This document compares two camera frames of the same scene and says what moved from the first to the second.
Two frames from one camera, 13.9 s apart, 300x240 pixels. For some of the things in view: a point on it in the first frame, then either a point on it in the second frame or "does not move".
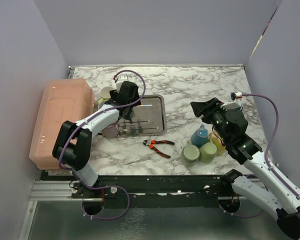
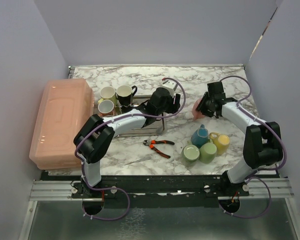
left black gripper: (113, 94) → (175, 106)
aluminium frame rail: (55, 190) does not move
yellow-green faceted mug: (105, 93) does not move
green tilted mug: (207, 152) does not move
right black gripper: (208, 107) → (202, 108)
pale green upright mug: (190, 154) does not move
